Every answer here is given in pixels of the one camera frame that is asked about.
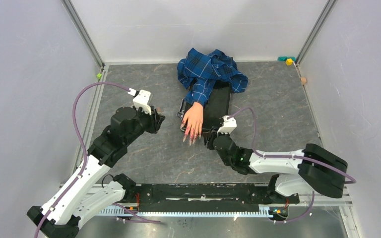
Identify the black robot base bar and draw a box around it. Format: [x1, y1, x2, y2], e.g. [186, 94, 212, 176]
[113, 174, 300, 211]

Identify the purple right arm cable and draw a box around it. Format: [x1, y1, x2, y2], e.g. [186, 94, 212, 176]
[227, 107, 357, 184]

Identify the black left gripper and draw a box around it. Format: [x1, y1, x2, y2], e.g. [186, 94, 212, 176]
[124, 105, 166, 145]

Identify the fake hand with painted nails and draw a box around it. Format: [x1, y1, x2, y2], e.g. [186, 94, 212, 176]
[181, 102, 204, 146]

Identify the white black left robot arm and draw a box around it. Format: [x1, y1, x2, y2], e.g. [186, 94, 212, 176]
[27, 107, 165, 238]

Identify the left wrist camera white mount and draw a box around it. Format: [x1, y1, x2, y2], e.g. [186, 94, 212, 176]
[128, 88, 152, 115]

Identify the yellow cube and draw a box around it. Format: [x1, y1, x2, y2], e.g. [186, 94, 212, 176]
[285, 58, 294, 65]

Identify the blue plaid shirt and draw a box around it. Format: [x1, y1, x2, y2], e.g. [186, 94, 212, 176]
[177, 48, 249, 106]

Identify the tan wooden cube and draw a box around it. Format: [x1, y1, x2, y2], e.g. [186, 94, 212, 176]
[300, 77, 307, 85]

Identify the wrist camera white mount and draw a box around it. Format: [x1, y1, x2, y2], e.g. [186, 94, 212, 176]
[217, 116, 237, 134]
[128, 88, 152, 115]

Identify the white slotted cable rail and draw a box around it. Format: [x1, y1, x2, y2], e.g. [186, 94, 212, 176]
[97, 205, 273, 218]

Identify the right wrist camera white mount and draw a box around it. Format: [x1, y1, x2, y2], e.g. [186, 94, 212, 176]
[217, 116, 237, 134]

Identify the black ribbed block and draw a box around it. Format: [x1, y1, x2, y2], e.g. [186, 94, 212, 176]
[202, 81, 232, 130]

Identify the teal block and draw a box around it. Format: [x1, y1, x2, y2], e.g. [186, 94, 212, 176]
[277, 56, 296, 61]

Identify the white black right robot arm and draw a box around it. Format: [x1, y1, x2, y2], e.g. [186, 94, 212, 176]
[202, 131, 348, 202]

